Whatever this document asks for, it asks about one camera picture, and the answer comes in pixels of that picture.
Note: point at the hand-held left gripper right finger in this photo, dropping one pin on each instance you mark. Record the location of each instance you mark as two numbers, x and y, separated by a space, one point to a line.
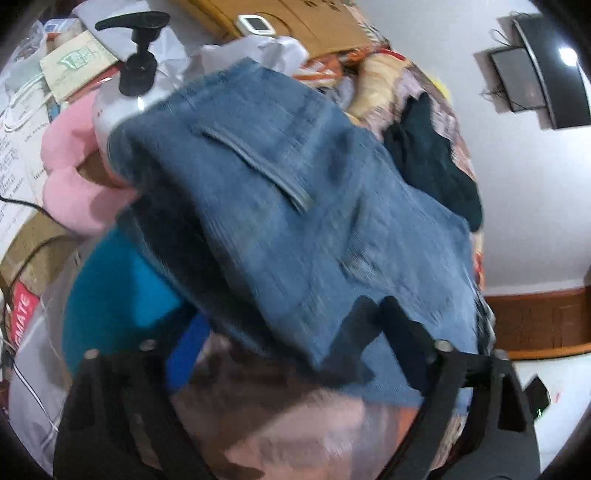
401 332

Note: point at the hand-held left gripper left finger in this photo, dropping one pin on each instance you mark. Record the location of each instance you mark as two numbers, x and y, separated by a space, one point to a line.
184 355

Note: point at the blue denim pants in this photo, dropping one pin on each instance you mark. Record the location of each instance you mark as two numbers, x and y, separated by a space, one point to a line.
277 207

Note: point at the teal cloth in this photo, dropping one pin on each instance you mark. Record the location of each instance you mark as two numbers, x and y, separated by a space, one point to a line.
115 300

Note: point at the pinkish brown cloth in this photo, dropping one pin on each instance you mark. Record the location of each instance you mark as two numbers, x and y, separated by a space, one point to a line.
286 415

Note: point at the small black device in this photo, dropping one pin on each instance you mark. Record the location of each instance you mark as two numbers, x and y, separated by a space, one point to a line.
537 397

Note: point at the red and white packet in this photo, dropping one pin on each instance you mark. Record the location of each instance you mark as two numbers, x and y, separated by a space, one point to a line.
21 309

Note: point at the black garment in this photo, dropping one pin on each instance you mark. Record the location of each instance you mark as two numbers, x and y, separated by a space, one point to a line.
429 161

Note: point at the brown cardboard box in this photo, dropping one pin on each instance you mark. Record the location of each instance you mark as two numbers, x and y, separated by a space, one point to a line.
300 21
32 254

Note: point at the pink plush cushion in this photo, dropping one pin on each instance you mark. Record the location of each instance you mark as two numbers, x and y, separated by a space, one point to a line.
69 152

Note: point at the white pump bottle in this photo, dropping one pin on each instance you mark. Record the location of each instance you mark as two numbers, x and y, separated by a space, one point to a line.
111 110

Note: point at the white printed paper sheet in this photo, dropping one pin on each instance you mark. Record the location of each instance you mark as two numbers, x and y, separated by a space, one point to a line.
16 152

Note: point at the pale green booklet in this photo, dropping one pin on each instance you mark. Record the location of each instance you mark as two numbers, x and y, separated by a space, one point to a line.
76 64

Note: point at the white crumpled plastic bag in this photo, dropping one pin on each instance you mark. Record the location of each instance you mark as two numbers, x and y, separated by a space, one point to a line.
263 53

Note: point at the small white device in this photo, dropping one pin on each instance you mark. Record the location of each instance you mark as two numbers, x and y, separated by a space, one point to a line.
256 24

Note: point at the small black wall monitor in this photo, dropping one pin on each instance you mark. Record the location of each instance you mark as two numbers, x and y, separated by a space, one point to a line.
517 81

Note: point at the large black wall television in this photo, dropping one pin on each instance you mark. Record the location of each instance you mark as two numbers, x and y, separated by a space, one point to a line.
563 78

